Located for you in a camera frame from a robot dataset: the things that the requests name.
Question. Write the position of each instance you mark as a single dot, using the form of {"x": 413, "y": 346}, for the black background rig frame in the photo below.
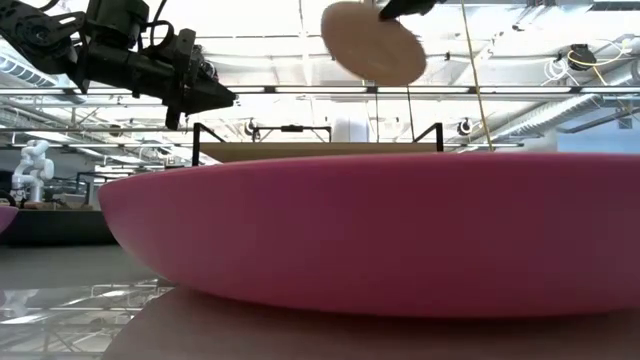
{"x": 291, "y": 128}

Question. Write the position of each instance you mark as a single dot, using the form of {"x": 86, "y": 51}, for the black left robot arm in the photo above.
{"x": 30, "y": 35}

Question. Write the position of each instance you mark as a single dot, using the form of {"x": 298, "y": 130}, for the black background table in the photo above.
{"x": 60, "y": 227}

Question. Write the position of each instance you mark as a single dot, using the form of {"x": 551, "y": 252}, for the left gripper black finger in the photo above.
{"x": 212, "y": 104}
{"x": 212, "y": 92}

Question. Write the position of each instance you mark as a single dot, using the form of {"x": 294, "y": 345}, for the purple plastic plate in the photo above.
{"x": 6, "y": 217}
{"x": 370, "y": 47}

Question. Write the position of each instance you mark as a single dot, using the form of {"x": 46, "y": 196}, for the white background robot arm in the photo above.
{"x": 35, "y": 170}

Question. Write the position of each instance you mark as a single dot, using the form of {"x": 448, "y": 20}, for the wooden shelf with black frame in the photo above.
{"x": 310, "y": 150}

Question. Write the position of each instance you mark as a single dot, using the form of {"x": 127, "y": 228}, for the pink plastic plate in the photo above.
{"x": 350, "y": 235}

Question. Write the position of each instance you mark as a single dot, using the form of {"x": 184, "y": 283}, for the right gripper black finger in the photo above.
{"x": 405, "y": 7}

